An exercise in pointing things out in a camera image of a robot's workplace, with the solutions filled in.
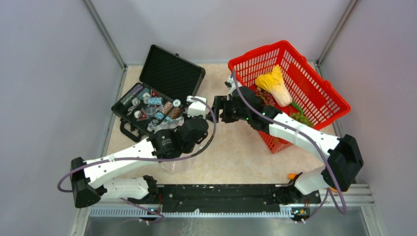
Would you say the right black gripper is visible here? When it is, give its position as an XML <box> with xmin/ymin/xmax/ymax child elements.
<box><xmin>207</xmin><ymin>95</ymin><xmax>250</xmax><ymax>123</ymax></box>

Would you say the red toy grape bunch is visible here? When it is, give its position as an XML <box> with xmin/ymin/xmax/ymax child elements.
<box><xmin>254</xmin><ymin>87</ymin><xmax>275</xmax><ymax>106</ymax></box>

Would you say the clear zip top bag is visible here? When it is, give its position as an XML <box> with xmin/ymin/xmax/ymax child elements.
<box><xmin>139</xmin><ymin>116</ymin><xmax>206</xmax><ymax>173</ymax></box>

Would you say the yellow toy cabbage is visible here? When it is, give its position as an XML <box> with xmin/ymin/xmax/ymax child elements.
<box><xmin>255</xmin><ymin>65</ymin><xmax>293</xmax><ymax>107</ymax></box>

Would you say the red plastic basket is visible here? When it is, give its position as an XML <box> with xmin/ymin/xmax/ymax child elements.
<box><xmin>227</xmin><ymin>40</ymin><xmax>352</xmax><ymax>154</ymax></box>

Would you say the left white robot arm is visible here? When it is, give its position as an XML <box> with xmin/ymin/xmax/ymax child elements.
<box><xmin>68</xmin><ymin>96</ymin><xmax>209</xmax><ymax>208</ymax></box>

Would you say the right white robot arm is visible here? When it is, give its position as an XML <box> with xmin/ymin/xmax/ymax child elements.
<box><xmin>212</xmin><ymin>75</ymin><xmax>363</xmax><ymax>203</ymax></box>

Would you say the white dealer chip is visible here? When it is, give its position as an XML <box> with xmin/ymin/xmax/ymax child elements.
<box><xmin>172</xmin><ymin>99</ymin><xmax>181</xmax><ymax>107</ymax></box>

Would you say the black poker chip case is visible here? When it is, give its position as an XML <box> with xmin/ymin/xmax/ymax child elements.
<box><xmin>111</xmin><ymin>45</ymin><xmax>206</xmax><ymax>142</ymax></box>

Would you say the blue poker chip roll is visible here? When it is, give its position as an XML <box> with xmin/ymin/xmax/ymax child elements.
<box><xmin>148</xmin><ymin>97</ymin><xmax>163</xmax><ymax>106</ymax></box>

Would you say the green toy chili pepper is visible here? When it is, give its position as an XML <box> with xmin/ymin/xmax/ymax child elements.
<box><xmin>291</xmin><ymin>101</ymin><xmax>304</xmax><ymax>115</ymax></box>

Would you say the green toy grape bunch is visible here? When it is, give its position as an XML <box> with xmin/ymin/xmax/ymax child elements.
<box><xmin>290</xmin><ymin>112</ymin><xmax>313</xmax><ymax>127</ymax></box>

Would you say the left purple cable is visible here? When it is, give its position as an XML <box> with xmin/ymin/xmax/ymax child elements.
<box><xmin>57</xmin><ymin>96</ymin><xmax>217</xmax><ymax>225</ymax></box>

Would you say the purple cable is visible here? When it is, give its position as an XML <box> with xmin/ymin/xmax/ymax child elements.
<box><xmin>230</xmin><ymin>69</ymin><xmax>349</xmax><ymax>225</ymax></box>
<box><xmin>57</xmin><ymin>96</ymin><xmax>217</xmax><ymax>225</ymax></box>

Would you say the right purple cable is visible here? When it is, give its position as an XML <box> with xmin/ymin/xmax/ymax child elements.
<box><xmin>230</xmin><ymin>69</ymin><xmax>349</xmax><ymax>225</ymax></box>

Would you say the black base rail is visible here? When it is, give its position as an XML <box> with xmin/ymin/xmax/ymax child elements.
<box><xmin>128</xmin><ymin>184</ymin><xmax>321</xmax><ymax>213</ymax></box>

